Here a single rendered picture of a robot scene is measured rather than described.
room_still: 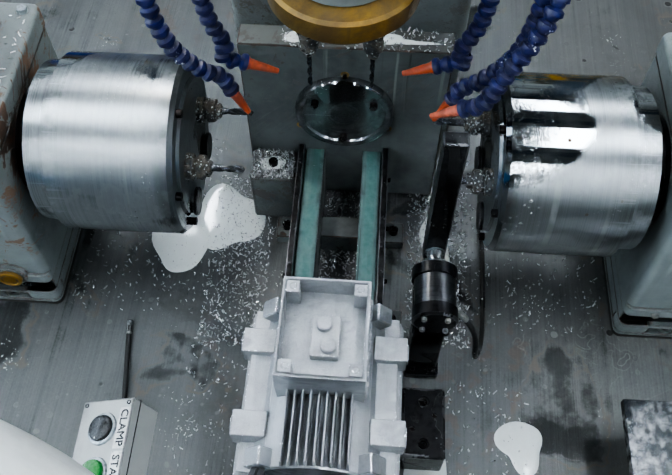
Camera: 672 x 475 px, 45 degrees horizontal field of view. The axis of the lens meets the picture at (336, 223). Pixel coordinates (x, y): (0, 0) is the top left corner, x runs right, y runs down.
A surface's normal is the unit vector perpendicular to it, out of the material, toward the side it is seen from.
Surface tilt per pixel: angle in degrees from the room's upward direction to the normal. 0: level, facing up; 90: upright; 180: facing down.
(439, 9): 90
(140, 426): 67
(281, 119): 90
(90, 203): 77
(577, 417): 0
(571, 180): 47
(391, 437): 0
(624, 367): 0
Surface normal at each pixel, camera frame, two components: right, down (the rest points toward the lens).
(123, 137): -0.04, 0.06
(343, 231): 0.00, -0.53
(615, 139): -0.02, -0.20
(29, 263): -0.07, 0.84
